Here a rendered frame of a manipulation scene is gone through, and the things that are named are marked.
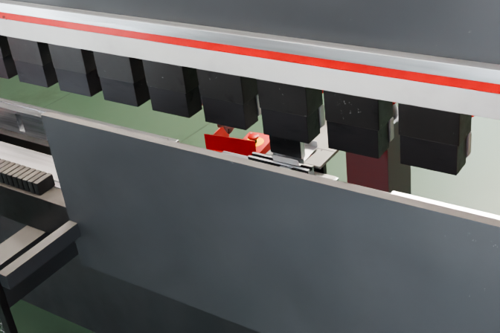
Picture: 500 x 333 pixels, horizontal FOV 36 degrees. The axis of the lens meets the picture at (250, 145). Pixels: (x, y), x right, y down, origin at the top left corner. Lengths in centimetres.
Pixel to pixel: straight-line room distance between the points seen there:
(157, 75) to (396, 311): 108
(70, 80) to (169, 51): 47
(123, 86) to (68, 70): 23
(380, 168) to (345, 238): 142
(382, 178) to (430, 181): 106
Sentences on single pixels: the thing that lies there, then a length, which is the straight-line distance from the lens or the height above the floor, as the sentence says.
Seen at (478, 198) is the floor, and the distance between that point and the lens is 378.
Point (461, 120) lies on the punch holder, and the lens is 179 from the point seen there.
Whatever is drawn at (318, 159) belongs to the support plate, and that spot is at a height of 100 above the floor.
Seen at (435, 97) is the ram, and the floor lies 130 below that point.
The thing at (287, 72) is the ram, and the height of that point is 130.
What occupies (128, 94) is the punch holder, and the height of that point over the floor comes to 114.
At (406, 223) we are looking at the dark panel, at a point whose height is 130.
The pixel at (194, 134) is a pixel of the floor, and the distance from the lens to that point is 452.
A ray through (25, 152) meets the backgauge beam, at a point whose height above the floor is 98.
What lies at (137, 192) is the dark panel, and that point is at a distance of 172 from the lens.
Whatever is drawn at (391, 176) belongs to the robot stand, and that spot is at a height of 57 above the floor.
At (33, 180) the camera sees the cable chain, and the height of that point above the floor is 104.
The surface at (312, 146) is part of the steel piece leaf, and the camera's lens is 218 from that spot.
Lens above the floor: 207
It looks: 29 degrees down
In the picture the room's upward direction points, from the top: 7 degrees counter-clockwise
